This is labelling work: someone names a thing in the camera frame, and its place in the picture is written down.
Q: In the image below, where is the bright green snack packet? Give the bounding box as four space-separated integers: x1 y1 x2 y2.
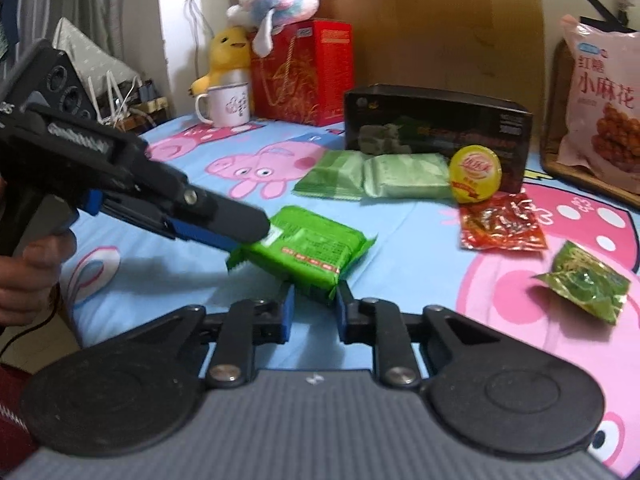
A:
227 206 376 302

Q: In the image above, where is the pale green tissue pack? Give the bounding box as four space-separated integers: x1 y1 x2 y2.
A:
293 150 368 200
362 154 451 200

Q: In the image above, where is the person's left hand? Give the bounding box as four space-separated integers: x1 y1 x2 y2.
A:
0 230 77 326

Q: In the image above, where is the black speaker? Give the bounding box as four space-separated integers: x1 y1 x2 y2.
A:
1 39 98 122

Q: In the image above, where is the white enamel mug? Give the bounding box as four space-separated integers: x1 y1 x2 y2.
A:
194 82 250 128

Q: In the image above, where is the red foil snack packet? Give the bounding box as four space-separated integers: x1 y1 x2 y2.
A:
459 192 548 252

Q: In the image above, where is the yellow duck plush toy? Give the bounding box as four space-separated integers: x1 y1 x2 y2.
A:
189 26 250 96

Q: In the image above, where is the red gift box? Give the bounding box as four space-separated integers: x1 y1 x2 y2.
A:
250 18 354 127

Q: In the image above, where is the grey curtain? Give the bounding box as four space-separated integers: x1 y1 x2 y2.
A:
1 0 124 65

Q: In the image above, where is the yellow round jelly cup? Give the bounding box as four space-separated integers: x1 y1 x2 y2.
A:
449 145 502 204

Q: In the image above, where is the black wool product box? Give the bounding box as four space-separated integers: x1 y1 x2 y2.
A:
344 84 533 193

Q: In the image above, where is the green foil snack packet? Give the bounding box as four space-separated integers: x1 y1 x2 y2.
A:
534 240 630 326

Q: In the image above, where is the peppa pig bed sheet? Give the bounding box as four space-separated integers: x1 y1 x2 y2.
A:
62 118 639 476

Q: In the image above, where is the pink blue plush toy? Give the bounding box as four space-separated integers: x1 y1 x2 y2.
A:
226 0 320 58

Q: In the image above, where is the wooden tray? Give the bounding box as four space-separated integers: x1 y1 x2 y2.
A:
539 40 639 211

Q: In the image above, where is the pink twisted snack bag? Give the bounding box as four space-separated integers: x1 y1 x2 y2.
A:
558 15 639 194

